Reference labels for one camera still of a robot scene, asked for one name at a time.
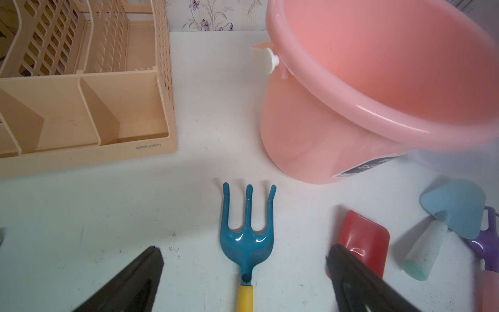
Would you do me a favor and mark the purple rake pink handle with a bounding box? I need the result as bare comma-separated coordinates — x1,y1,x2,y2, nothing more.
468,206,498,311

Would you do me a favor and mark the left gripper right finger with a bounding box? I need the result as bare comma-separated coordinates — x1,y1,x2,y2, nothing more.
326,244,418,312

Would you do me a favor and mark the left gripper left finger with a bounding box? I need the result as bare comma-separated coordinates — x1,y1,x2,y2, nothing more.
75,246,164,311

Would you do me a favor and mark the pink plastic bucket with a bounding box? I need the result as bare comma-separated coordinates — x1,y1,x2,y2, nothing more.
253,1,498,184

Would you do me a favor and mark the red shovel wooden handle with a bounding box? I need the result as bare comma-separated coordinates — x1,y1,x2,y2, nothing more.
329,205,390,278

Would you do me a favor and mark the light blue trowel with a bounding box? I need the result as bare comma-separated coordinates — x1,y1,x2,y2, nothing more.
402,179,486,281

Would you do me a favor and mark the blue fork yellow handle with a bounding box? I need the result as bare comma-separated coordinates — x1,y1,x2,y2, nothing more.
220,182,277,311

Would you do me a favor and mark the beige plastic file organizer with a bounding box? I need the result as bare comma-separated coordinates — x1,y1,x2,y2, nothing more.
1,1,178,178

